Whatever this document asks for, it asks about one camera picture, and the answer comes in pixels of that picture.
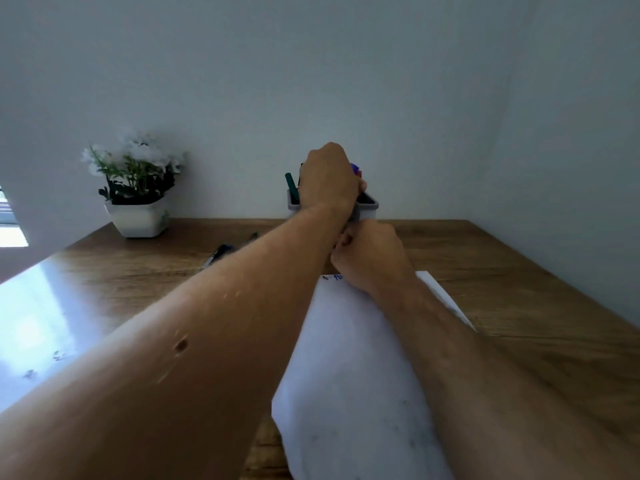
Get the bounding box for person's right hand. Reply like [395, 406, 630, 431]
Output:
[329, 219, 419, 298]

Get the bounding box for person's left hand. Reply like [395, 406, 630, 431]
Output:
[297, 142, 369, 221]

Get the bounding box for black slim marker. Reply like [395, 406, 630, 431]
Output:
[199, 243, 235, 271]

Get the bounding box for white paper sheet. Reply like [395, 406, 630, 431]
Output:
[271, 270, 476, 480]

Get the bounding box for person's right forearm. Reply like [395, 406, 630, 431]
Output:
[379, 274, 640, 480]

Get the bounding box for person's left forearm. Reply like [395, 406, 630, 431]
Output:
[0, 202, 351, 480]

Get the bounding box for grey white desk organizer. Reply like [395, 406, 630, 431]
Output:
[287, 189, 379, 223]

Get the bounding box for white potted flower plant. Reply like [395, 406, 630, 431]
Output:
[81, 128, 187, 239]

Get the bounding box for grey window frame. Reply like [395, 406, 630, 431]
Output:
[0, 187, 21, 228]

